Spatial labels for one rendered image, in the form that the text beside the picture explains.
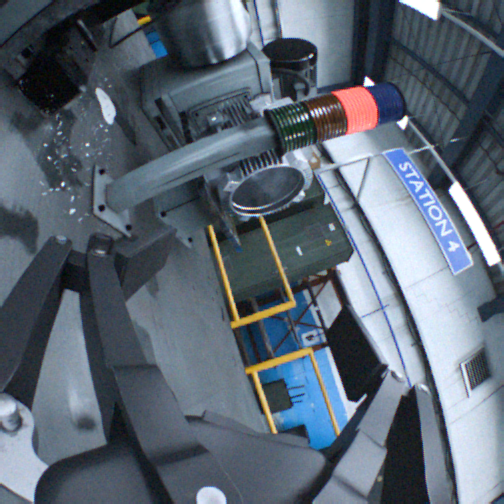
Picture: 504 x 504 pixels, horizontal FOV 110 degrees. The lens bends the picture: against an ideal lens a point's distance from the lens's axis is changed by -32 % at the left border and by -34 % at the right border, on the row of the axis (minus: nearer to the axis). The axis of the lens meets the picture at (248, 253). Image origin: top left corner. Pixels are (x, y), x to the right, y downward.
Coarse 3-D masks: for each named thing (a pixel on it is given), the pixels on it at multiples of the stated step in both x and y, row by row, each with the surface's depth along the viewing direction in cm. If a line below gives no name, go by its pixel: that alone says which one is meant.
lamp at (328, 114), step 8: (320, 96) 27; (328, 96) 27; (336, 96) 27; (304, 104) 27; (312, 104) 27; (320, 104) 27; (328, 104) 27; (336, 104) 26; (312, 112) 27; (320, 112) 27; (328, 112) 27; (336, 112) 27; (344, 112) 27; (320, 120) 27; (328, 120) 27; (336, 120) 27; (344, 120) 27; (320, 128) 27; (328, 128) 28; (336, 128) 28; (344, 128) 28; (320, 136) 28; (328, 136) 29; (336, 136) 30
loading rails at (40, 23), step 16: (0, 0) 8; (16, 0) 7; (32, 0) 8; (48, 0) 9; (64, 0) 10; (80, 0) 10; (0, 16) 7; (16, 16) 8; (32, 16) 9; (48, 16) 10; (64, 16) 11; (0, 32) 8; (32, 32) 10; (16, 48) 11; (32, 48) 14; (0, 64) 11; (16, 64) 13; (16, 80) 15
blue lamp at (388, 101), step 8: (368, 88) 27; (376, 88) 26; (384, 88) 26; (392, 88) 26; (376, 96) 26; (384, 96) 26; (392, 96) 26; (400, 96) 26; (376, 104) 26; (384, 104) 26; (392, 104) 26; (400, 104) 26; (384, 112) 27; (392, 112) 27; (400, 112) 27; (384, 120) 28; (392, 120) 28
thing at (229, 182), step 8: (208, 128) 52; (296, 152) 44; (288, 160) 44; (296, 160) 43; (304, 160) 44; (224, 176) 44; (232, 176) 44; (224, 184) 44; (232, 184) 44; (296, 200) 56; (240, 216) 55; (248, 216) 56
